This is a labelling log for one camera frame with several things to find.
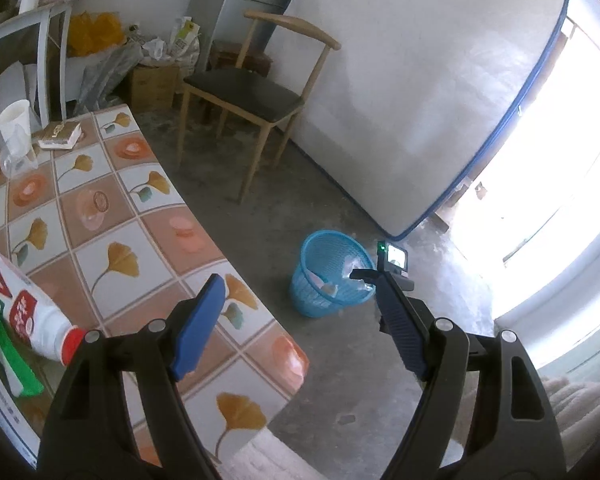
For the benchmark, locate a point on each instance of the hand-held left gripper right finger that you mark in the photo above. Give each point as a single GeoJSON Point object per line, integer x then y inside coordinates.
{"type": "Point", "coordinates": [400, 325]}

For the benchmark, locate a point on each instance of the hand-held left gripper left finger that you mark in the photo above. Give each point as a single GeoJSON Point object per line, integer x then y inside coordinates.
{"type": "Point", "coordinates": [200, 325]}

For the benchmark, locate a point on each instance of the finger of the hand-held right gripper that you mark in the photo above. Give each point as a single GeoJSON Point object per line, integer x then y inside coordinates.
{"type": "Point", "coordinates": [362, 274]}

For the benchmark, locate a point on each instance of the blue plastic wastebasket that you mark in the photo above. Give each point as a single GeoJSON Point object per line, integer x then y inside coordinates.
{"type": "Point", "coordinates": [305, 290]}

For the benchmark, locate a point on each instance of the white bottle with red cap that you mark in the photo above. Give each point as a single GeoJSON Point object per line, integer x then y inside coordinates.
{"type": "Point", "coordinates": [25, 305]}

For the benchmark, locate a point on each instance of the green snack wrapper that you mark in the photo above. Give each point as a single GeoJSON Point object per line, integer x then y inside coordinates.
{"type": "Point", "coordinates": [25, 385]}

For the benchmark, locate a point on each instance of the white mattress with blue edge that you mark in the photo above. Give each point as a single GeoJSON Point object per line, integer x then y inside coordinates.
{"type": "Point", "coordinates": [405, 85]}

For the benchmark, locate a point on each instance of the wooden chair with dark seat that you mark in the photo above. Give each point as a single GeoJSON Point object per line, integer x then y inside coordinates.
{"type": "Point", "coordinates": [240, 97]}

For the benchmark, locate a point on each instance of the small brown white box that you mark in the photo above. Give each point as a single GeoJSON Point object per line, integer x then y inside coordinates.
{"type": "Point", "coordinates": [57, 132]}

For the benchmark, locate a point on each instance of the clear plastic cup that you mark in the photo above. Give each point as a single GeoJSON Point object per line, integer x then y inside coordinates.
{"type": "Point", "coordinates": [22, 164]}

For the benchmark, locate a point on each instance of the cardboard box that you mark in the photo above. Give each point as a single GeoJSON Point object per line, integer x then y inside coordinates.
{"type": "Point", "coordinates": [152, 85]}

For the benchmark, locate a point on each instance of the dark wooden stool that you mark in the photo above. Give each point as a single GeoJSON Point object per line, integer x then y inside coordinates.
{"type": "Point", "coordinates": [240, 57]}

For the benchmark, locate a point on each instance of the clear plastic bags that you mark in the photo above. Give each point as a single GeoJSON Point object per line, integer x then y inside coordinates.
{"type": "Point", "coordinates": [110, 70]}

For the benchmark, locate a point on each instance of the white paper cup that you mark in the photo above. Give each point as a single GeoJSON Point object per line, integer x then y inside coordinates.
{"type": "Point", "coordinates": [14, 120]}

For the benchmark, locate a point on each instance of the white metal shelf table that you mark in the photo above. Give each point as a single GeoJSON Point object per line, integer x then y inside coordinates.
{"type": "Point", "coordinates": [47, 60]}

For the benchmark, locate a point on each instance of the yellow plastic bag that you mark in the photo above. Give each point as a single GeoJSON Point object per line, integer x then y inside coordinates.
{"type": "Point", "coordinates": [97, 32]}

